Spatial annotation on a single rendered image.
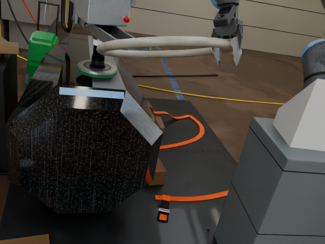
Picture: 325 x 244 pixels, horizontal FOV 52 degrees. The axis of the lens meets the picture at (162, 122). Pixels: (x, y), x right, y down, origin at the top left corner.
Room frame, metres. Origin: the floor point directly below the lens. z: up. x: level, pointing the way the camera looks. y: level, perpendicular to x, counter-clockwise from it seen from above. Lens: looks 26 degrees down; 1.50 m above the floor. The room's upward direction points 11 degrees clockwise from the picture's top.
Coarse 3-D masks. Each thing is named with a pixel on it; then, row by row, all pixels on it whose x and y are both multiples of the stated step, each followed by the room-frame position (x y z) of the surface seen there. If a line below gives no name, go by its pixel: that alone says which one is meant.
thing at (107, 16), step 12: (84, 0) 1.65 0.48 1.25; (96, 0) 1.62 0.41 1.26; (108, 0) 1.65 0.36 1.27; (120, 0) 1.69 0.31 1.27; (84, 12) 1.64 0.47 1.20; (96, 12) 1.62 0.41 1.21; (108, 12) 1.66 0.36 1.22; (120, 12) 1.69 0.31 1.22; (96, 24) 1.63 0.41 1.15; (108, 24) 1.66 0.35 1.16; (120, 24) 1.70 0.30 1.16
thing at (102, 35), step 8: (72, 16) 1.85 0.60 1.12; (80, 24) 1.84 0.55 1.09; (88, 24) 1.73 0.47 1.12; (96, 32) 1.62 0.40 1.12; (104, 32) 1.53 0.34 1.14; (112, 32) 1.74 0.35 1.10; (120, 32) 1.65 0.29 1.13; (104, 40) 1.52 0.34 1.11; (112, 40) 1.45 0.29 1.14; (128, 48) 1.49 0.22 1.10; (136, 48) 1.49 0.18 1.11; (144, 48) 1.43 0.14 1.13
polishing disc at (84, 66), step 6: (90, 60) 1.82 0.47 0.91; (78, 66) 1.68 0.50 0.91; (84, 66) 1.69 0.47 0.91; (108, 66) 1.77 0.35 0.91; (114, 66) 1.79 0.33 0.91; (90, 72) 1.64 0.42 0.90; (96, 72) 1.64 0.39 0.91; (102, 72) 1.66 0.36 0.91; (108, 72) 1.68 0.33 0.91; (114, 72) 1.71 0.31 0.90
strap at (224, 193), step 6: (150, 108) 2.95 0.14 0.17; (204, 132) 2.98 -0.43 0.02; (192, 138) 2.80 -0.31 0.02; (198, 138) 2.82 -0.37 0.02; (174, 144) 2.62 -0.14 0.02; (180, 144) 2.64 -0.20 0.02; (222, 192) 2.05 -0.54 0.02; (156, 198) 1.83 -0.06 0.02; (174, 198) 1.86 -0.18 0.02; (180, 198) 1.88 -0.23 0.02; (186, 198) 1.89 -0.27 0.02; (192, 198) 1.90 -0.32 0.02; (198, 198) 1.92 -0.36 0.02; (204, 198) 1.93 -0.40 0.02; (210, 198) 1.94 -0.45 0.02
